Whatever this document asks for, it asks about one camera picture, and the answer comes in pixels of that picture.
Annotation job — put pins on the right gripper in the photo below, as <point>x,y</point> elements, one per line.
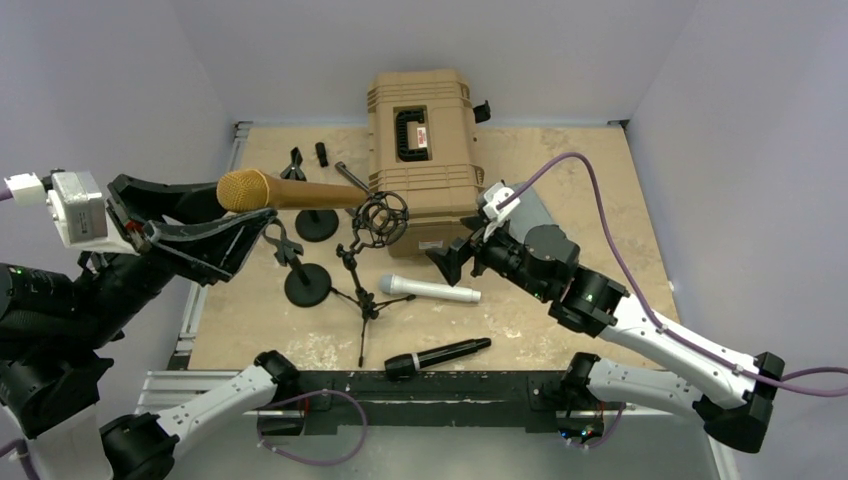
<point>452,259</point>

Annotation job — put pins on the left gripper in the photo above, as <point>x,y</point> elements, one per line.
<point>207,248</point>

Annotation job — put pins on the gold microphone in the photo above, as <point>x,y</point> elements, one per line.
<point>250,189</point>

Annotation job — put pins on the white microphone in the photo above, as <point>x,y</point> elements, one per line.
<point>397,285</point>

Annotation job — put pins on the black tripod mic stand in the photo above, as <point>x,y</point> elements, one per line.
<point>377,224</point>

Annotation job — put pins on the black round-base stand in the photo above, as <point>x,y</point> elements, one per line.
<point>311,225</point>
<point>307,284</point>

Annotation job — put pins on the black round-base stand front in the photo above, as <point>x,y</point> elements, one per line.
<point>307,284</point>

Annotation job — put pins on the tan plastic tool case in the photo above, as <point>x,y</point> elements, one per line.
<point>422,129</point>

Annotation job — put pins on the black microphone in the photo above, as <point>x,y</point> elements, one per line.
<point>407,365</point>

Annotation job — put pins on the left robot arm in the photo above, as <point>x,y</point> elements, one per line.
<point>52,328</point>

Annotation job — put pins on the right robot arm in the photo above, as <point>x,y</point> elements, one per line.
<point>728,392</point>

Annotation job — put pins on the grey zip pouch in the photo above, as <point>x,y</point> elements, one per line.
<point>528,211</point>

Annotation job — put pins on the small black clip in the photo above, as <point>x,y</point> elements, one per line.
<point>321,154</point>

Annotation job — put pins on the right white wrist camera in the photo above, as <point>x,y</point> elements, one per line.
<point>498,203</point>

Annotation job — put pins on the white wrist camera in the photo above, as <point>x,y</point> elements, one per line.
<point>77,207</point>
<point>498,203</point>

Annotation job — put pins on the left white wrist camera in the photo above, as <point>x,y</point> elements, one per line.
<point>77,207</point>

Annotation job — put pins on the black L-shaped bracket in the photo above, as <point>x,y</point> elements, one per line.
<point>342,169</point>

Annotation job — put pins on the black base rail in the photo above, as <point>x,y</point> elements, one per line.
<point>320,402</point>

